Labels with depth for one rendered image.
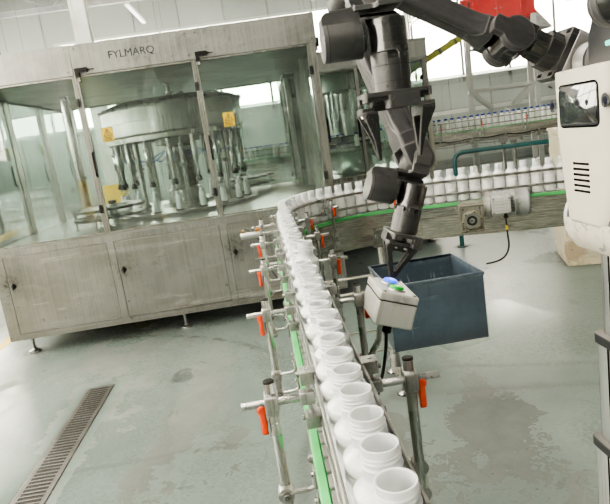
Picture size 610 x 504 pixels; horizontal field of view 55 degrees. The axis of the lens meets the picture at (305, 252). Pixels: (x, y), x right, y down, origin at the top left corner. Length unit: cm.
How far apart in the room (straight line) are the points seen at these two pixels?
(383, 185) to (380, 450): 72
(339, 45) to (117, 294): 430
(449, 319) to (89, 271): 362
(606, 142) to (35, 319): 467
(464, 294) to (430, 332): 16
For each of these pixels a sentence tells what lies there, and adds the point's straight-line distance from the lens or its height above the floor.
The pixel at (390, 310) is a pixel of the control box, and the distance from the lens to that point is 119.
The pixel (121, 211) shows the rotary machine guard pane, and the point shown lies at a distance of 493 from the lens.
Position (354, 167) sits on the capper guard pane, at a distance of 677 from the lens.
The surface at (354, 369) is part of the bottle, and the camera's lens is 74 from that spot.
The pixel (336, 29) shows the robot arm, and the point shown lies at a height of 159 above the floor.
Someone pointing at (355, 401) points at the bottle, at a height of 116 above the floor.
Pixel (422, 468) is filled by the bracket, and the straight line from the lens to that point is 96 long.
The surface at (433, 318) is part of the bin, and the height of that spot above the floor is 82.
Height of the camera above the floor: 145
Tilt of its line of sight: 11 degrees down
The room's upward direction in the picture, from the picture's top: 8 degrees counter-clockwise
